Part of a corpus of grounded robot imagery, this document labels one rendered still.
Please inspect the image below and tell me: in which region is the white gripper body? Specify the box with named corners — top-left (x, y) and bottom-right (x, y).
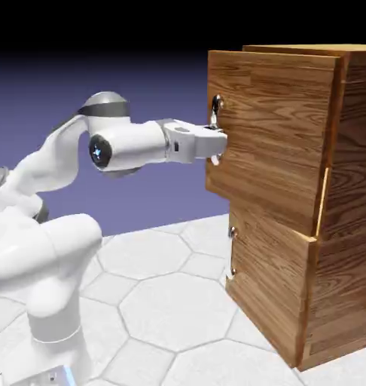
top-left (194, 125), bottom-right (228, 160)

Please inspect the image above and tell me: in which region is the long curved silver handle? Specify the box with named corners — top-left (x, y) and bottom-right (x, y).
top-left (209, 93), bottom-right (225, 167)

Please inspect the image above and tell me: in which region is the large wooden cabinet door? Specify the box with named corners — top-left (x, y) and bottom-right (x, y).
top-left (205, 50), bottom-right (344, 237)

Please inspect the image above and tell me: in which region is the small wooden cabinet door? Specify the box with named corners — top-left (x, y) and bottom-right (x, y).
top-left (225, 201), bottom-right (319, 369)

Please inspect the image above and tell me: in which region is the light wood cabinet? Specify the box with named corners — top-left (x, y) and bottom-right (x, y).
top-left (205, 44), bottom-right (366, 372)

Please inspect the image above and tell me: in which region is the short curved silver handle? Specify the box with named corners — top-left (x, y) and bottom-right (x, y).
top-left (228, 225), bottom-right (239, 277)

